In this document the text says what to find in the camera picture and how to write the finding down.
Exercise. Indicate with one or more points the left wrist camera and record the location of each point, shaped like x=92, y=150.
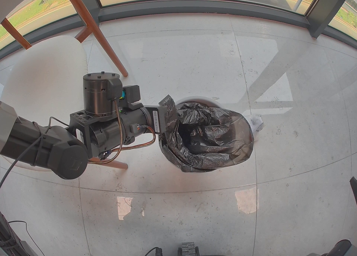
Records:
x=132, y=93

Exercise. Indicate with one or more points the crumpled white paper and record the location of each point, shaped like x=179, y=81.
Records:
x=256, y=122

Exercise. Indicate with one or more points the white trash bin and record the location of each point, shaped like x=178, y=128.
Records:
x=212, y=101

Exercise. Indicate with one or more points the black plastic bag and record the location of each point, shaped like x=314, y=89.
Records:
x=217, y=149

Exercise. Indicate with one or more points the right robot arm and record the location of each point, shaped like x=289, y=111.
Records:
x=340, y=249

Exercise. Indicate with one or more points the window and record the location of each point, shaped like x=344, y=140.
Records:
x=195, y=6

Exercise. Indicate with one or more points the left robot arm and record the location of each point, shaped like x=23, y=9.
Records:
x=55, y=143

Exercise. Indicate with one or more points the white cushioned wooden chair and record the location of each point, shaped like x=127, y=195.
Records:
x=44, y=82

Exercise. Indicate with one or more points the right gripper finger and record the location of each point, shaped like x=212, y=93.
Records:
x=354, y=190

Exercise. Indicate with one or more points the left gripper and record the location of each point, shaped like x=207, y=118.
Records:
x=142, y=122

